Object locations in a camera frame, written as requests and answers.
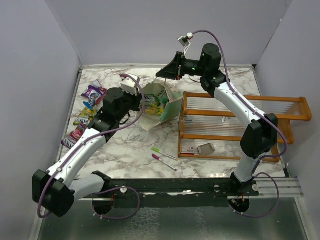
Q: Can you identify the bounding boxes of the yellow Fox's candy packet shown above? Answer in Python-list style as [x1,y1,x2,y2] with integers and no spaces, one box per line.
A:
[144,95,166,116]

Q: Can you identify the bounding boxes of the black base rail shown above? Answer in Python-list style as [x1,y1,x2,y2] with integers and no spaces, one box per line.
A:
[90,173,259,214]

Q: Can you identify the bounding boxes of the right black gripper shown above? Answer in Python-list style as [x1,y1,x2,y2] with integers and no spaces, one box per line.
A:
[156,52,207,81]

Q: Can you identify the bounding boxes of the red white card box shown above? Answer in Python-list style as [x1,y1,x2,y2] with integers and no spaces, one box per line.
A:
[180,146,195,155]

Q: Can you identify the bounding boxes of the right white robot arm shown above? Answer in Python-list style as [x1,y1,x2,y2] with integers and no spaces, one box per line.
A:
[156,43,278,196]

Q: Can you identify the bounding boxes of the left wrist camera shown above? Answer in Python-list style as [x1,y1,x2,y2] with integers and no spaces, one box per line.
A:
[119,73,141,96]

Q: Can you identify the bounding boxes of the purple capped pen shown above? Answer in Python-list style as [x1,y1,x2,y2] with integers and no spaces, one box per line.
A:
[152,153,177,172]

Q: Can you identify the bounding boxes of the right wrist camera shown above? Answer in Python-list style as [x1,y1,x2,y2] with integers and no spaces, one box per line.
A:
[177,32,194,56]

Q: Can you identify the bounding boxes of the small open cardboard box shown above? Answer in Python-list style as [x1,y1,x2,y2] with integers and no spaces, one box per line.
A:
[197,143,215,156]

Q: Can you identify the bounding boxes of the wooden rack with clear rods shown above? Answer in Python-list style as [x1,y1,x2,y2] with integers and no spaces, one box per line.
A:
[178,92,312,160]

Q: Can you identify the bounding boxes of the blue candy packet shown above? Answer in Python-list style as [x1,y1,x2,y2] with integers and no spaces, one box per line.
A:
[82,90,98,110]

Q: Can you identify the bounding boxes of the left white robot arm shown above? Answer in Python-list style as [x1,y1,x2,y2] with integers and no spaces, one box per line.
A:
[32,87,146,218]

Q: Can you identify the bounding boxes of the purple snack packet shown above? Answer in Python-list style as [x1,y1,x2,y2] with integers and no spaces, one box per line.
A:
[81,79,107,105]

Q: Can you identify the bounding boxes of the green capped pen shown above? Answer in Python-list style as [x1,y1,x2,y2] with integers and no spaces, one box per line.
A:
[151,147,179,161]

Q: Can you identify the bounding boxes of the red snack packet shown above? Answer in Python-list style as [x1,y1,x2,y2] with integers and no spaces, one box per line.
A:
[61,123,86,149]

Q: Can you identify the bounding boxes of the yellow green snack packet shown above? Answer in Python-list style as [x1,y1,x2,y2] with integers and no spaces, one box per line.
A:
[73,107,97,127]

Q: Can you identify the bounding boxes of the green printed paper bag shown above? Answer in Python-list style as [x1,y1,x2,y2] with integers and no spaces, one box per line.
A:
[138,79,184,132]

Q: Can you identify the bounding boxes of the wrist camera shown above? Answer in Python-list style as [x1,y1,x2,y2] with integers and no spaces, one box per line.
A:
[177,32,194,56]
[119,73,141,96]

